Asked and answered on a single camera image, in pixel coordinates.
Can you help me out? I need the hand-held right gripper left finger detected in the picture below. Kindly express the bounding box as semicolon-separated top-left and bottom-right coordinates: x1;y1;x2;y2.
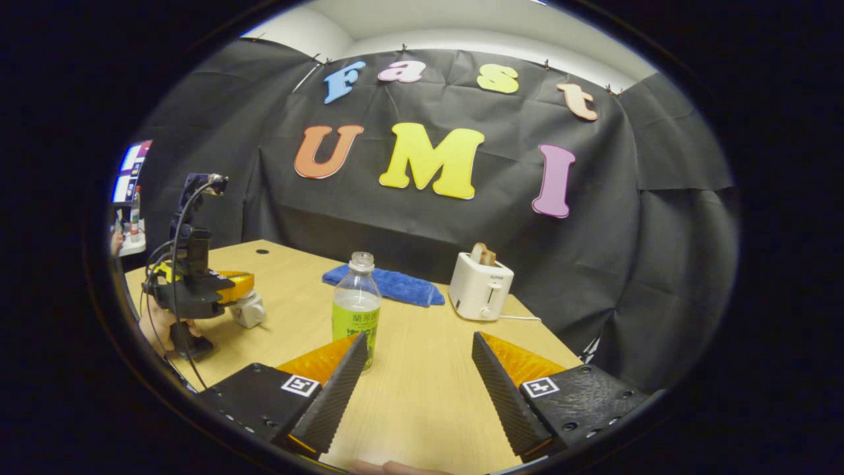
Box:
196;331;369;459

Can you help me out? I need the white toaster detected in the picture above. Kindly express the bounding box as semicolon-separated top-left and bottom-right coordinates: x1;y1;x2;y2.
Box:
448;252;515;322

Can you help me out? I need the green label water bottle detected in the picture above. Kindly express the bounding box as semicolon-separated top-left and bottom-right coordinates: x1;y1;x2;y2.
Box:
332;251;382;370

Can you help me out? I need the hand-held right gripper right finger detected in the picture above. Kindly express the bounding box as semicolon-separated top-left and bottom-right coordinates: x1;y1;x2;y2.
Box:
471;331;651;460

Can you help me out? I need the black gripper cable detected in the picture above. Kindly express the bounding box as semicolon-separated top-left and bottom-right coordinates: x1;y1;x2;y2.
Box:
140;178;228;391

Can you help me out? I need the computer monitor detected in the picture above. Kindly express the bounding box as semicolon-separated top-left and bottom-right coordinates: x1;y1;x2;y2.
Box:
111;140;154;205

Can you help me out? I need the blue towel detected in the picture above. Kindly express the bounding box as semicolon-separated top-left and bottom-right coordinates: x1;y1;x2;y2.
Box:
322;264;446;307

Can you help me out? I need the small white side table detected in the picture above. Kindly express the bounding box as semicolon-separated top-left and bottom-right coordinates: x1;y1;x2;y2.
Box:
117;221;147;258

